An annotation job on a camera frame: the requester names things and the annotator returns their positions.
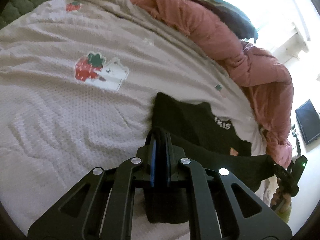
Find black sweater orange cuffs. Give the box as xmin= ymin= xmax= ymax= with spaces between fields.
xmin=144 ymin=93 xmax=274 ymax=224

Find right hand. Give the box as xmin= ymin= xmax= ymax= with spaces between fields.
xmin=271 ymin=178 xmax=292 ymax=224

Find pink quilted comforter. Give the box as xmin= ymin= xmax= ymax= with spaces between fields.
xmin=130 ymin=0 xmax=293 ymax=167

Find beige strawberry print bedsheet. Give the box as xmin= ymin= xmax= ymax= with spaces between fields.
xmin=1 ymin=0 xmax=266 ymax=233

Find dark striped colourful cloth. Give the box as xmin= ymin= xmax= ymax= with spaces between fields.
xmin=190 ymin=0 xmax=259 ymax=43

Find black wall television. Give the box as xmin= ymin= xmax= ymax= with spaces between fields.
xmin=295 ymin=100 xmax=320 ymax=145

